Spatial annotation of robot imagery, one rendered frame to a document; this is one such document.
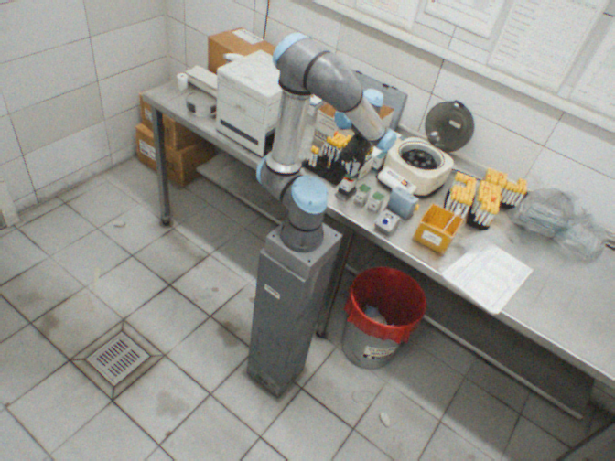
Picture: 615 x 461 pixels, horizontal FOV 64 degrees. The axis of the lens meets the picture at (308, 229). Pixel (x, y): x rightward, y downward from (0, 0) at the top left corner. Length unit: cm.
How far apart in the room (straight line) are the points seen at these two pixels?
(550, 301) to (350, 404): 103
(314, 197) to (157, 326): 134
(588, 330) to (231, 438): 147
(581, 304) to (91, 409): 202
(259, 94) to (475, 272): 106
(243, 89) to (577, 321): 150
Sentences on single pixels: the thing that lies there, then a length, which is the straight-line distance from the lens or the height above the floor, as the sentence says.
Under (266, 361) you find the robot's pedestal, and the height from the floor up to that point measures 23.
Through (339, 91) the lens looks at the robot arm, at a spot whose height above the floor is 153.
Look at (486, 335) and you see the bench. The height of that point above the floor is 27.
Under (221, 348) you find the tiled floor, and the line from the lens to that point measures 251.
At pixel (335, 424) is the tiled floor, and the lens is 239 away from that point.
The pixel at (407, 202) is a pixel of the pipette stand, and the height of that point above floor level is 96.
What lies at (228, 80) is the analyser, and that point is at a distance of 208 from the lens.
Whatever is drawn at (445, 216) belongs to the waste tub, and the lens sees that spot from 195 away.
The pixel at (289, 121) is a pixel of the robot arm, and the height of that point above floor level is 137.
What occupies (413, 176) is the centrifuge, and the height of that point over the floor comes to 96.
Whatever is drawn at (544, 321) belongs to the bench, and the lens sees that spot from 189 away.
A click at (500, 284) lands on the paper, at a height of 89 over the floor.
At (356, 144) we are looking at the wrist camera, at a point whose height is 114.
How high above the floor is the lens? 216
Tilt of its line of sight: 45 degrees down
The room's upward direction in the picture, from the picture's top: 12 degrees clockwise
